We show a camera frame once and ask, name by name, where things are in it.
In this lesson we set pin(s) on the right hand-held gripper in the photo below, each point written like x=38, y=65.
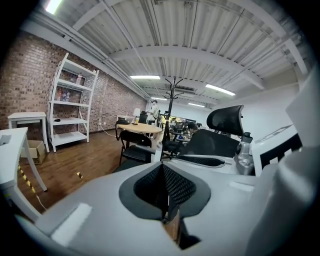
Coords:
x=290, y=195

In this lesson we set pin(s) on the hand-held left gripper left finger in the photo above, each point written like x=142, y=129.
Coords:
x=105, y=225

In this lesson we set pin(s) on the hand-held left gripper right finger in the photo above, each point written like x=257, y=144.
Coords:
x=220, y=212

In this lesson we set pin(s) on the black mesh office chair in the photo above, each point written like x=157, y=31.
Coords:
x=212, y=142

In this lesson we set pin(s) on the black folding chair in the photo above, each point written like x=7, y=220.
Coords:
x=136, y=150

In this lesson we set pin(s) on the cardboard box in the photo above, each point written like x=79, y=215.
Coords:
x=36, y=150

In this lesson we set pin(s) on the round wooden table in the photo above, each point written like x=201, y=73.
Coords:
x=140, y=128

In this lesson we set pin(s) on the black bag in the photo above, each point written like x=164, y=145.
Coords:
x=123, y=122

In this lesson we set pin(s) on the white open shelf unit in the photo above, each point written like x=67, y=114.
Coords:
x=71, y=121

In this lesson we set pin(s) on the white desk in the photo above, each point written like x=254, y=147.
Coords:
x=12, y=160

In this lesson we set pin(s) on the black swivel chair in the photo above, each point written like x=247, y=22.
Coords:
x=143, y=117

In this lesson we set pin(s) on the black coat rack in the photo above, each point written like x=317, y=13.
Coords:
x=169, y=110

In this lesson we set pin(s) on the small black object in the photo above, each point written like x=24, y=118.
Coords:
x=57, y=120

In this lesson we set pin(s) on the white table lamp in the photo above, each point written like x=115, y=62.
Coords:
x=136, y=112

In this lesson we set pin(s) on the long ceiling light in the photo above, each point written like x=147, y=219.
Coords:
x=145, y=77
x=220, y=89
x=53, y=5

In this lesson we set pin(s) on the small grey object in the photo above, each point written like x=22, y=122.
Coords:
x=5, y=139

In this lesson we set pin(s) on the small white side table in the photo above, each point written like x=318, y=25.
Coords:
x=27, y=116

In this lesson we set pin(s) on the row of small bottles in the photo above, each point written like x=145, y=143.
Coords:
x=63, y=95

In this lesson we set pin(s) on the clear plastic bottle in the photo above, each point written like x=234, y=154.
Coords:
x=79, y=79

